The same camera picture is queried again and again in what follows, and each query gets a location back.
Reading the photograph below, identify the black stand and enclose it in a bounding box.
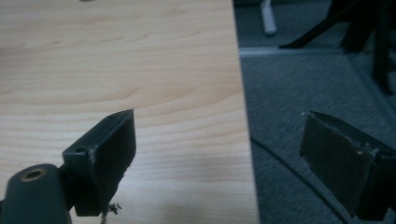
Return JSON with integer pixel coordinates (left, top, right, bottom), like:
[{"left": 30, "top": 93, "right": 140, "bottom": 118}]
[{"left": 278, "top": 0, "right": 396, "bottom": 96}]

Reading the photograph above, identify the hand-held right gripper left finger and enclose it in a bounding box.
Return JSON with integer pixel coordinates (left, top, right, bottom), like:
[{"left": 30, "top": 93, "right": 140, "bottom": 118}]
[{"left": 62, "top": 108, "right": 137, "bottom": 217}]

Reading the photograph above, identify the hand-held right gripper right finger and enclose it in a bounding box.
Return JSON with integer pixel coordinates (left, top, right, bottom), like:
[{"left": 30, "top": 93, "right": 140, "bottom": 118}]
[{"left": 299, "top": 110, "right": 396, "bottom": 222}]

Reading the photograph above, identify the black cable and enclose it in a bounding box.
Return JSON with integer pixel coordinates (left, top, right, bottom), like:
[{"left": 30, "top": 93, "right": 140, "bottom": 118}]
[{"left": 250, "top": 136, "right": 350, "bottom": 224}]

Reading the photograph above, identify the white table leg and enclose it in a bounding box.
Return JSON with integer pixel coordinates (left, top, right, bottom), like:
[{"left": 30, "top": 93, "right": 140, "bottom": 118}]
[{"left": 261, "top": 0, "right": 277, "bottom": 36}]

